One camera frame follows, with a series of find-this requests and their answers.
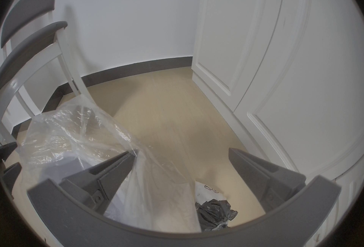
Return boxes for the white wardrobe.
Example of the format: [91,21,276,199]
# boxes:
[192,0,364,247]

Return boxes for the clear plastic bag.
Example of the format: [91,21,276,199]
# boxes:
[20,99,203,233]

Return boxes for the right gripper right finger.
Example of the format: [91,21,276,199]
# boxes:
[228,148,307,213]

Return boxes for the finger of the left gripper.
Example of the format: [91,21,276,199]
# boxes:
[0,142,17,162]
[2,162,23,198]

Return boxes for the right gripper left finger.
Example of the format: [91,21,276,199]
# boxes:
[60,149,139,213]

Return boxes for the white chair grey cushions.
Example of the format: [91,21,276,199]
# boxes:
[0,0,95,150]

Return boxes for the black plastic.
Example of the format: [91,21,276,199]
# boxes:
[195,199,239,233]

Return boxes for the white trash bin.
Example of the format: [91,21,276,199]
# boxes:
[40,154,201,233]

